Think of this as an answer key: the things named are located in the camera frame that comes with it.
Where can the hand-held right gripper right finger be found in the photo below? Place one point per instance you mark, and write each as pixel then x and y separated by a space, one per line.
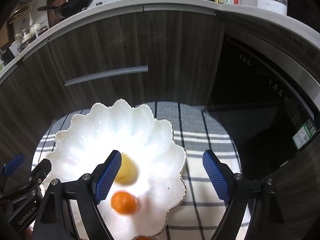
pixel 215 176

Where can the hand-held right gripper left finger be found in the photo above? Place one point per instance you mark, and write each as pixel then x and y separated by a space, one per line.
pixel 107 176

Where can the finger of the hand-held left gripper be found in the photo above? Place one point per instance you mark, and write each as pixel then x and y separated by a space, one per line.
pixel 14 164
pixel 43 170

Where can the yellow lemon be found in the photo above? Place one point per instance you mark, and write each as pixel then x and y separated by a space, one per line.
pixel 128 170

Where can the orange tangerine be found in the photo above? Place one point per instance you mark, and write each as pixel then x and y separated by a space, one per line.
pixel 143 238
pixel 124 203

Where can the white scalloped bowl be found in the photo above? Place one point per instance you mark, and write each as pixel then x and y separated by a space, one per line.
pixel 100 135

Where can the grey plaid cloth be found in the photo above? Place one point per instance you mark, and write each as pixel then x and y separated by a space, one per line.
pixel 200 135

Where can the green white sticker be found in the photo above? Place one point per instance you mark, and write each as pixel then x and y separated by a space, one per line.
pixel 306 135

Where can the dark wood kitchen cabinet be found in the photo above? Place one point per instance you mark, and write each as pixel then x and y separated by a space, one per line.
pixel 112 42

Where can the brown cutting board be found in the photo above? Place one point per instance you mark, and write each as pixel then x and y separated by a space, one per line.
pixel 56 7

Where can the black wok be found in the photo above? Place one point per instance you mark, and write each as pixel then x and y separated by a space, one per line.
pixel 75 3

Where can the white small appliance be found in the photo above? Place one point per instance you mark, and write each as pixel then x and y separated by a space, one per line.
pixel 272 5

